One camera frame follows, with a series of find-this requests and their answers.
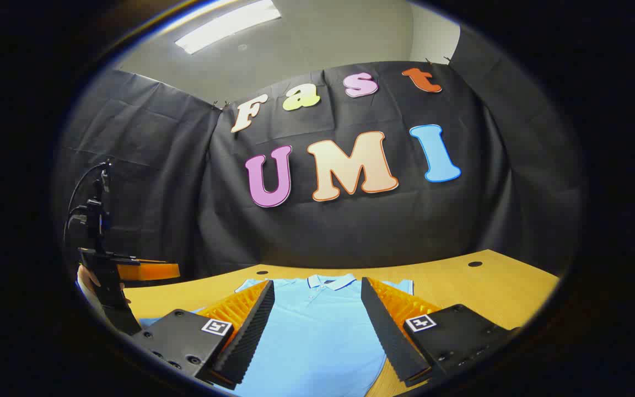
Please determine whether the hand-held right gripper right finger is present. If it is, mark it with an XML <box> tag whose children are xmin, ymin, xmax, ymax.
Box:
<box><xmin>360</xmin><ymin>277</ymin><xmax>522</xmax><ymax>387</ymax></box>

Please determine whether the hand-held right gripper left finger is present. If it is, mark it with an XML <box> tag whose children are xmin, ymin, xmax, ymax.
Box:
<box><xmin>130</xmin><ymin>278</ymin><xmax>276</xmax><ymax>391</ymax></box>

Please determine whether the light blue T-shirt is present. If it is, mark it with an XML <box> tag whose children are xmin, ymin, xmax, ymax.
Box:
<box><xmin>138</xmin><ymin>274</ymin><xmax>415</xmax><ymax>397</ymax></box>

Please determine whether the black backdrop cloth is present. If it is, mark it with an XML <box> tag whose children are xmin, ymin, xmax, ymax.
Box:
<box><xmin>53</xmin><ymin>25</ymin><xmax>585</xmax><ymax>287</ymax></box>

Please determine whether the ceiling light panel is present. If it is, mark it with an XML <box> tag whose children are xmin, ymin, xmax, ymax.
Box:
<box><xmin>174</xmin><ymin>0</ymin><xmax>282</xmax><ymax>55</ymax></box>

